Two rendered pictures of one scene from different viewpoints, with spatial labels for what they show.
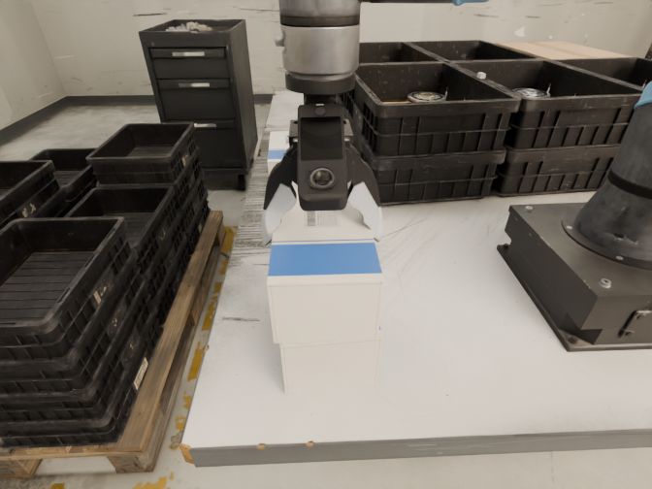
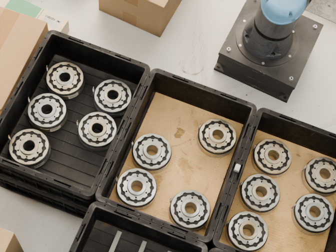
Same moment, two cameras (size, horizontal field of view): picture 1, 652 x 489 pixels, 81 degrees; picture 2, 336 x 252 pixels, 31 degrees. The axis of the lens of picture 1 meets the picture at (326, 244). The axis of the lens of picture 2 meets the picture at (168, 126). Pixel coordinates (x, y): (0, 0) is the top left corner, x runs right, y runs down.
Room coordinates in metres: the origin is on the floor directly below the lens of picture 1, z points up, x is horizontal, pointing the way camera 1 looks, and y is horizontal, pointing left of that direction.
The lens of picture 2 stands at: (1.60, -0.37, 2.33)
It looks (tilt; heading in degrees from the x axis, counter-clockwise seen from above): 64 degrees down; 198
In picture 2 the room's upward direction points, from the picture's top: 12 degrees clockwise
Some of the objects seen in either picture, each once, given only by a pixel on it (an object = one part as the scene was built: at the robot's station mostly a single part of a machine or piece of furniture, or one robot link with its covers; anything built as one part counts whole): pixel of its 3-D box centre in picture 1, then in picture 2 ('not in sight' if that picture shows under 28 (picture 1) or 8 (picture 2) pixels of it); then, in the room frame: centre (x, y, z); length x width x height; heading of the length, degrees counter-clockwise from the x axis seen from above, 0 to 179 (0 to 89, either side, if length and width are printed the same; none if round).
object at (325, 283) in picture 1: (322, 257); not in sight; (0.39, 0.00, 0.84); 0.20 x 0.12 x 0.09; 2
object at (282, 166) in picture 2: not in sight; (272, 156); (0.86, -0.30, 0.86); 0.10 x 0.10 x 0.01
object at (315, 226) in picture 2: not in sight; (314, 212); (0.95, -0.14, 0.86); 0.10 x 0.10 x 0.01
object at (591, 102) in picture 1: (536, 81); (179, 151); (1.00, -0.52, 0.92); 0.40 x 0.30 x 0.02; 8
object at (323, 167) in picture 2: not in sight; (324, 173); (0.84, -0.16, 0.86); 0.05 x 0.05 x 0.01
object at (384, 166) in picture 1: (409, 148); not in sight; (0.96, -0.22, 0.76); 0.40 x 0.30 x 0.12; 8
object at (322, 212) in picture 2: not in sight; (314, 211); (0.95, -0.14, 0.86); 0.05 x 0.05 x 0.01
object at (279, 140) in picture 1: (294, 161); not in sight; (0.91, 0.08, 0.75); 0.20 x 0.12 x 0.09; 5
